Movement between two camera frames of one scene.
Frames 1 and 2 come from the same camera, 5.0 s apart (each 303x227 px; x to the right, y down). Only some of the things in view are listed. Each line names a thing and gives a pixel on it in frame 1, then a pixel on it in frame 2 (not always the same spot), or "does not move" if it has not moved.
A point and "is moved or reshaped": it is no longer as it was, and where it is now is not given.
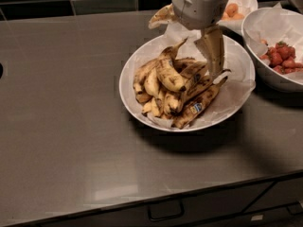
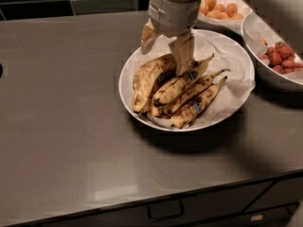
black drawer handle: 166,210 does not move
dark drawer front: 248,204 does not move
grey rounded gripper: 199,8 to 172,15
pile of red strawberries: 281,59 does not move
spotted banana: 169,75 is moved or reshaped
